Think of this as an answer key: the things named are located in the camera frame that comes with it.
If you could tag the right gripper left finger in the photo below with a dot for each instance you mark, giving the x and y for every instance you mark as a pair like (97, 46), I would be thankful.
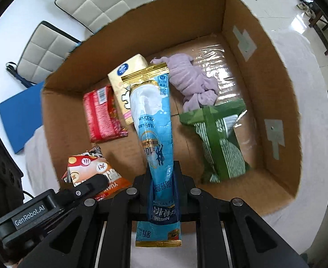
(143, 203)

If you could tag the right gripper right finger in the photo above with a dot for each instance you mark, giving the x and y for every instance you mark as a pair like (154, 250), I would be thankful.
(185, 210)

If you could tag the green snack bag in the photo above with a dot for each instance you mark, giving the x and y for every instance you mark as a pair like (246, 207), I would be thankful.
(215, 126)

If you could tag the orange snack packet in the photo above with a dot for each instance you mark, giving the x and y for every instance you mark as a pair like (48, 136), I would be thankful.
(83, 166)

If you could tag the red tissue pack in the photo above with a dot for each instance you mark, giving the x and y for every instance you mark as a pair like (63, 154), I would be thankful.
(102, 117)

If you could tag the purple fluffy cloth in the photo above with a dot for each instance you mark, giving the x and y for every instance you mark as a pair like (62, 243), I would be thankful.
(191, 81)

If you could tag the light blue long pouch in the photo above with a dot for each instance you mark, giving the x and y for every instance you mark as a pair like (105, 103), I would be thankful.
(151, 114)

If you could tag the yellow tissue pack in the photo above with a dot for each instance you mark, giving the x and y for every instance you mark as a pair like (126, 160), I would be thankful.
(122, 90)

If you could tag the blue foam mat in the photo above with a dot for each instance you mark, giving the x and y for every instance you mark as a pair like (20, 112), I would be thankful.
(21, 115)

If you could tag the grey table cloth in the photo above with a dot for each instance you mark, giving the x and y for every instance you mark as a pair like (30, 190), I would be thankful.
(287, 145)

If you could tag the left white padded chair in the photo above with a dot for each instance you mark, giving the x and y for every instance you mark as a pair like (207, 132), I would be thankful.
(44, 53)

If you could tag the dark wooden chair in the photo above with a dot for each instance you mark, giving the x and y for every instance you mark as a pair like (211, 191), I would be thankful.
(319, 23)

